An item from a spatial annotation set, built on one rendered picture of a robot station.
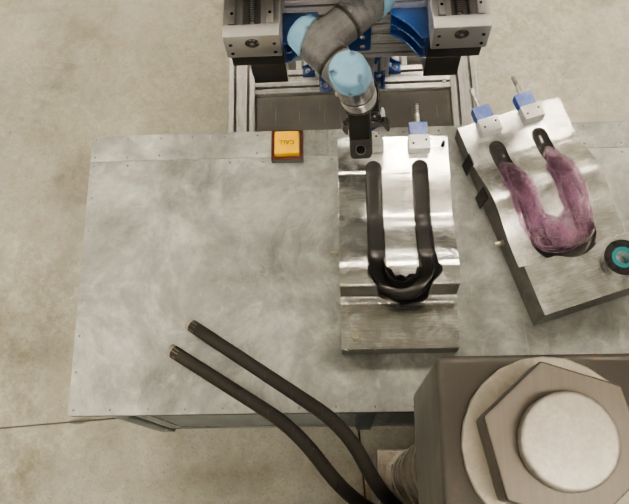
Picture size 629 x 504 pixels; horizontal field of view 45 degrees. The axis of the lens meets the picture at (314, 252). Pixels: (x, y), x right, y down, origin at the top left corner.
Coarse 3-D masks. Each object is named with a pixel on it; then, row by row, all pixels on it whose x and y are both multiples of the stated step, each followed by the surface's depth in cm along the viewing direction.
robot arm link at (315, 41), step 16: (304, 16) 145; (336, 16) 144; (288, 32) 146; (304, 32) 144; (320, 32) 143; (336, 32) 144; (352, 32) 146; (304, 48) 144; (320, 48) 143; (336, 48) 142; (320, 64) 143
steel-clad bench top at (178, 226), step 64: (448, 128) 188; (576, 128) 186; (128, 192) 187; (192, 192) 186; (256, 192) 185; (320, 192) 184; (128, 256) 182; (192, 256) 181; (256, 256) 180; (320, 256) 179; (128, 320) 177; (256, 320) 175; (320, 320) 175; (512, 320) 173; (576, 320) 172; (128, 384) 172; (192, 384) 172; (256, 384) 171; (320, 384) 170; (384, 384) 170
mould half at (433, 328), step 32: (352, 160) 177; (384, 160) 176; (448, 160) 176; (352, 192) 175; (384, 192) 174; (448, 192) 174; (352, 224) 172; (384, 224) 172; (448, 224) 171; (352, 256) 165; (416, 256) 165; (448, 256) 164; (352, 288) 165; (448, 288) 165; (352, 320) 168; (384, 320) 168; (416, 320) 168; (448, 320) 167; (352, 352) 170; (384, 352) 170; (416, 352) 170; (448, 352) 171
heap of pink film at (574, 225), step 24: (504, 168) 175; (552, 168) 172; (576, 168) 171; (528, 192) 168; (576, 192) 170; (528, 216) 169; (552, 216) 170; (576, 216) 168; (552, 240) 168; (576, 240) 168
